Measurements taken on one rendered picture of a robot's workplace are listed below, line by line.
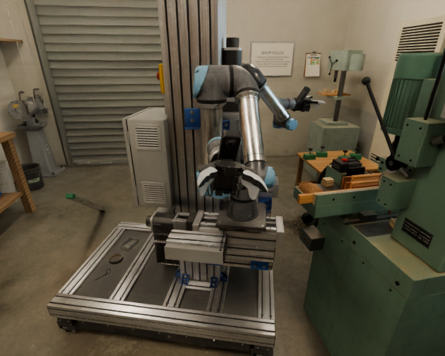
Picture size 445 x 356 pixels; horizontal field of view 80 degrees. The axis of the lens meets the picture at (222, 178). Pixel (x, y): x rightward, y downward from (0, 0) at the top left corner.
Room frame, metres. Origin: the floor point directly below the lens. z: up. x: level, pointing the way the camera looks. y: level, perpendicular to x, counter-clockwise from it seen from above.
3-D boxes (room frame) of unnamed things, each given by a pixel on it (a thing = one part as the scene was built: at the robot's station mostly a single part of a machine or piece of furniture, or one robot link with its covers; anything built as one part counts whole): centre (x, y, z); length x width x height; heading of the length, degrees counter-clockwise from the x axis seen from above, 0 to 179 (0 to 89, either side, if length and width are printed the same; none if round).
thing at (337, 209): (1.20, -0.67, 0.87); 0.61 x 0.30 x 0.06; 102
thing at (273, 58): (4.13, -0.70, 1.48); 0.64 x 0.02 x 0.46; 97
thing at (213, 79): (1.06, 0.04, 1.19); 0.15 x 0.12 x 0.55; 96
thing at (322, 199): (1.06, -0.70, 0.93); 0.60 x 0.02 x 0.06; 102
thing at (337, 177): (1.29, -0.65, 0.92); 0.15 x 0.13 x 0.09; 102
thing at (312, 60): (4.18, -1.32, 1.42); 0.23 x 0.06 x 0.34; 97
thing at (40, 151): (3.47, 2.51, 0.57); 0.47 x 0.37 x 1.14; 7
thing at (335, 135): (3.46, -1.48, 0.79); 0.62 x 0.48 x 1.58; 5
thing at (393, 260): (1.00, -0.80, 0.76); 0.57 x 0.45 x 0.09; 12
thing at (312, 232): (1.20, -0.49, 0.58); 0.12 x 0.08 x 0.08; 12
